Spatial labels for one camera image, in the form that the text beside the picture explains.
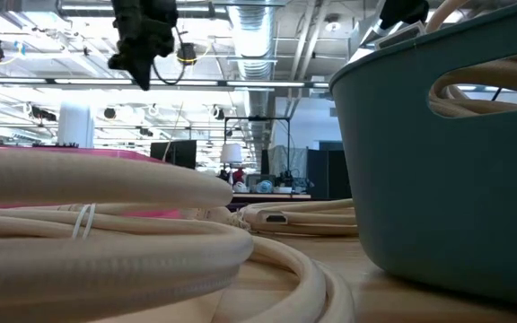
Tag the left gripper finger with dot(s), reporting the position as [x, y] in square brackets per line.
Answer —
[145, 67]
[124, 58]

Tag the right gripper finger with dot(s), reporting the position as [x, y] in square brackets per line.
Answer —
[402, 12]

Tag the red plastic tray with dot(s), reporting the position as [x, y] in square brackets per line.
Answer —
[142, 155]

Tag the teal plastic bin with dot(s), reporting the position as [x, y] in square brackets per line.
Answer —
[420, 188]

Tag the long ceiling light strip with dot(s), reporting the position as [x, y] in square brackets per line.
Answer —
[83, 81]

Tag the white pillar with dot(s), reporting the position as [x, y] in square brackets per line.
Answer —
[75, 123]

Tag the black background monitor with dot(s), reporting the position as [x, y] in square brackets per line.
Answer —
[180, 152]

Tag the white shade table lamp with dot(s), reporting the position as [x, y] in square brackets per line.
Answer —
[231, 153]

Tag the black partition panels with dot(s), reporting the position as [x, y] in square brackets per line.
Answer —
[330, 172]

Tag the silver ventilation duct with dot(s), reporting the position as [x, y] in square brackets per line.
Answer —
[253, 36]

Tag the black metal stand frame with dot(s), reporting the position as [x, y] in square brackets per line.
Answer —
[256, 119]

